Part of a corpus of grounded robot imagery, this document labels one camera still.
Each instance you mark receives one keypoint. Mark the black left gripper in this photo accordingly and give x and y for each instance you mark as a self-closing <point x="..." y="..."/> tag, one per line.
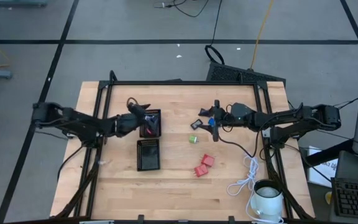
<point x="127" y="124"/>

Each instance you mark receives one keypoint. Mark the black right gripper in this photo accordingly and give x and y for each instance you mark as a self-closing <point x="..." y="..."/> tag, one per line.
<point x="241" y="120"/>

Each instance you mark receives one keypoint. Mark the black charger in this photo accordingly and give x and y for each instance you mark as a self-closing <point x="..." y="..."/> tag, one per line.
<point x="196" y="124"/>

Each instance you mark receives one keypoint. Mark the green cube charger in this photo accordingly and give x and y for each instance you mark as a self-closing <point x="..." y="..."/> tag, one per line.
<point x="193" y="139"/>

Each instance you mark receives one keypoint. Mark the red wall plug charger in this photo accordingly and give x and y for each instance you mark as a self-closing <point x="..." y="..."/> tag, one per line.
<point x="208" y="160"/>
<point x="201" y="170"/>

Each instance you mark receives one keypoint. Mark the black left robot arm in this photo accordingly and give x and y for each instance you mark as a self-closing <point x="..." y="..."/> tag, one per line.
<point x="73" y="121"/>

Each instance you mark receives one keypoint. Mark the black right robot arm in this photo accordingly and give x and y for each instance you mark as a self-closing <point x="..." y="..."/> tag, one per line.
<point x="294" y="119"/>

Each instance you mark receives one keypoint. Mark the black perforated plastic basket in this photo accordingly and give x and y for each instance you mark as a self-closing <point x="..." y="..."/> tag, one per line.
<point x="158" y="124"/>
<point x="148" y="155"/>

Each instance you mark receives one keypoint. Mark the black mesh panel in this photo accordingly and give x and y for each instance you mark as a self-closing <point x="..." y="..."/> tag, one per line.
<point x="244" y="74"/>

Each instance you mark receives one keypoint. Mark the white paper sheet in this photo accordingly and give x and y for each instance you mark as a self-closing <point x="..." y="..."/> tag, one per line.
<point x="323" y="169"/>

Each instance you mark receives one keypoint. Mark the black keyboard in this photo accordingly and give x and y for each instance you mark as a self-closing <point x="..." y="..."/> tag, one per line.
<point x="356" y="199"/>

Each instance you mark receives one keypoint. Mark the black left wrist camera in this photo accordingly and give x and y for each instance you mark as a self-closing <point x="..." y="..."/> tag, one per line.
<point x="138" y="109"/>

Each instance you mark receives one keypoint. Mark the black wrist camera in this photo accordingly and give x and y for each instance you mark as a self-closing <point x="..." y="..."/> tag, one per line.
<point x="138" y="109"/>
<point x="239" y="109"/>

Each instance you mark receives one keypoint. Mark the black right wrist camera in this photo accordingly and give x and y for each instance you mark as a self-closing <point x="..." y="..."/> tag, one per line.
<point x="239" y="109"/>

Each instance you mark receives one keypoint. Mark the black aluminium table frame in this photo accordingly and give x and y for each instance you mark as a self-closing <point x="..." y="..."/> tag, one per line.
<point x="182" y="83"/>

